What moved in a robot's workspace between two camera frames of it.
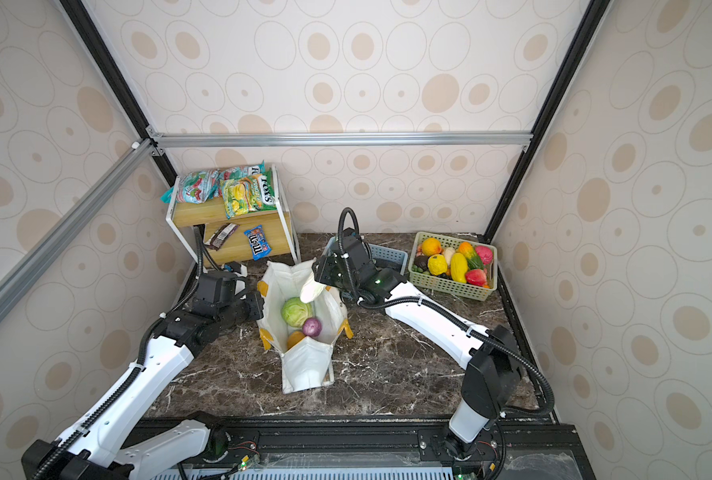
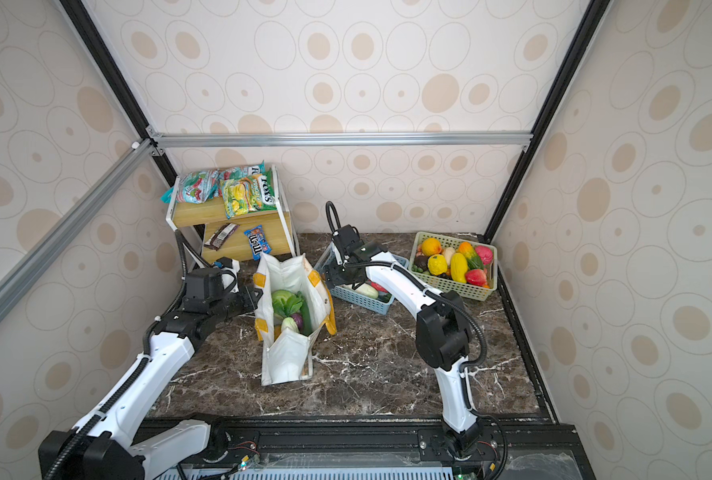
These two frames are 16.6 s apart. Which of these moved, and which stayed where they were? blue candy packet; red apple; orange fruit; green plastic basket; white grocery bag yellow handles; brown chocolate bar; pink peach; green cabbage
Moved: white grocery bag yellow handles; green cabbage
Stayed: brown chocolate bar; blue candy packet; red apple; pink peach; orange fruit; green plastic basket
